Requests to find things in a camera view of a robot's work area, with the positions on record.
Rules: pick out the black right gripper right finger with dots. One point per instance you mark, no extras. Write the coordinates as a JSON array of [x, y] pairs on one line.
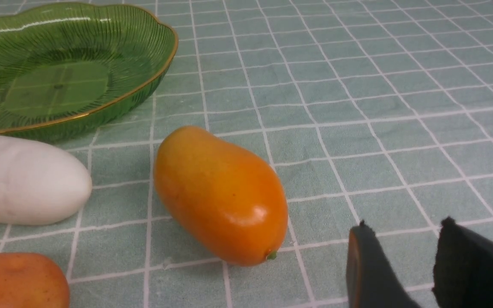
[[463, 271]]

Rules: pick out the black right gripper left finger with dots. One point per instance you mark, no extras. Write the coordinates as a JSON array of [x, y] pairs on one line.
[[370, 279]]

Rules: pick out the orange yellow mango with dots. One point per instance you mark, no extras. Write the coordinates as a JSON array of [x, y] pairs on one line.
[[224, 195]]

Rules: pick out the brown potato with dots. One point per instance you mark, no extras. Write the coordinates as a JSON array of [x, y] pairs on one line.
[[32, 280]]

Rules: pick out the white radish with leaves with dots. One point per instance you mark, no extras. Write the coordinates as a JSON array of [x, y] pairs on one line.
[[39, 183]]

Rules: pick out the green glass leaf plate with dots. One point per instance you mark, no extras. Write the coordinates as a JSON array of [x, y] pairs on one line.
[[69, 67]]

